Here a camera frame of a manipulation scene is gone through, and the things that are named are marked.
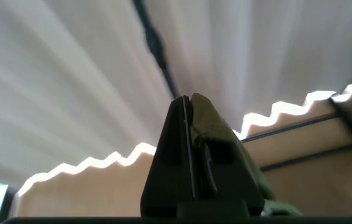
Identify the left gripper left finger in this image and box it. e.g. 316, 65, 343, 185
140, 95, 197, 218

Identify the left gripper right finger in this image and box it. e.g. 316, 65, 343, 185
193, 136, 266, 218

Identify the green long-sleeved shirt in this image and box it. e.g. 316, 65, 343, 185
190, 92, 303, 218

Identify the black clothes rack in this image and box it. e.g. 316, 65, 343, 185
131, 0, 352, 172

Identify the beige curtain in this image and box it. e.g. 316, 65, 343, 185
0, 0, 352, 198

